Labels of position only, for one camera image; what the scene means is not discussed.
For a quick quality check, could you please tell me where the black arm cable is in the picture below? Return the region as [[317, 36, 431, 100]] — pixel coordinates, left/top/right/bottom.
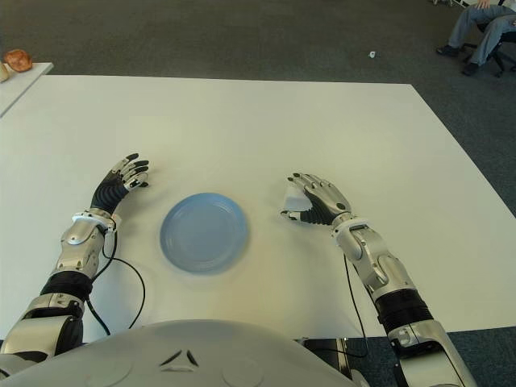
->
[[342, 253, 368, 358], [86, 229, 146, 336]]

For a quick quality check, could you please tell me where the white charger block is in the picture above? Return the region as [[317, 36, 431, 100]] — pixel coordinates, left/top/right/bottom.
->
[[283, 185, 310, 213]]

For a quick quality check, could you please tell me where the grey robot torso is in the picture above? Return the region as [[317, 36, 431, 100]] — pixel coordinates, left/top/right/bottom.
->
[[0, 318, 368, 387]]

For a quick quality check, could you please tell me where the black office chair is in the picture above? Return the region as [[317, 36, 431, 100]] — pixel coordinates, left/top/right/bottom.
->
[[461, 19, 516, 78]]

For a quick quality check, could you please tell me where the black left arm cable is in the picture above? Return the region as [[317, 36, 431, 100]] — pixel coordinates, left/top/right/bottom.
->
[[86, 229, 146, 336]]

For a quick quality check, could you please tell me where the blue round plate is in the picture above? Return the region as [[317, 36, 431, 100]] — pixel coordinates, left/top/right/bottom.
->
[[160, 192, 250, 277]]

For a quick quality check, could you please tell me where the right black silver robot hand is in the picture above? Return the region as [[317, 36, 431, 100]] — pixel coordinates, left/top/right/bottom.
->
[[279, 172, 352, 225]]

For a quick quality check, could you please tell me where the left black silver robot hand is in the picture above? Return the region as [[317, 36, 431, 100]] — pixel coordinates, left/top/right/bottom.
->
[[89, 152, 151, 214]]

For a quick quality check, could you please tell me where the seated person in jeans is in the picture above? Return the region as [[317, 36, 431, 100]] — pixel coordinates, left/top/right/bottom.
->
[[436, 0, 516, 77]]

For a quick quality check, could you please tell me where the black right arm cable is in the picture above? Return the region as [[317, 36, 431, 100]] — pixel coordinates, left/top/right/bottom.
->
[[342, 253, 368, 358]]

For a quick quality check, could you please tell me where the reddish brown bread roll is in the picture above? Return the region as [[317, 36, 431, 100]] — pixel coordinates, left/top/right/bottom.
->
[[3, 48, 33, 73]]

